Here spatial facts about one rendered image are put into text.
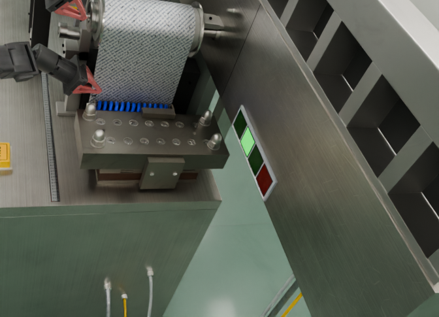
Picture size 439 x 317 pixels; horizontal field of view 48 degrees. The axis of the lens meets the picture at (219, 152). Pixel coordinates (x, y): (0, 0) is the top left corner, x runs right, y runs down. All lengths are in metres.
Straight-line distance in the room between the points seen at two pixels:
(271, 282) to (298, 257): 1.46
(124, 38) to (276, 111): 0.43
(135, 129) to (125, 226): 0.28
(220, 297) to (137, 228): 0.98
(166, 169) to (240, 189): 1.48
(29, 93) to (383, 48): 1.08
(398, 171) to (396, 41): 0.20
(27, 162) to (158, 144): 0.35
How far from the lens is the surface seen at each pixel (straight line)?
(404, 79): 0.81
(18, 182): 1.35
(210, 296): 2.33
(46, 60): 1.28
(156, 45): 1.31
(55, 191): 1.34
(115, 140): 1.30
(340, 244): 0.93
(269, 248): 2.60
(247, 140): 1.20
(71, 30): 1.37
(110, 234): 1.45
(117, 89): 1.39
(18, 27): 1.86
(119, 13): 1.27
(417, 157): 0.79
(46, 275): 1.59
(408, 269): 0.81
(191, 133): 1.39
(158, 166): 1.31
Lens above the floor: 1.94
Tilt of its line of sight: 41 degrees down
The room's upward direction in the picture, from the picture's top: 25 degrees clockwise
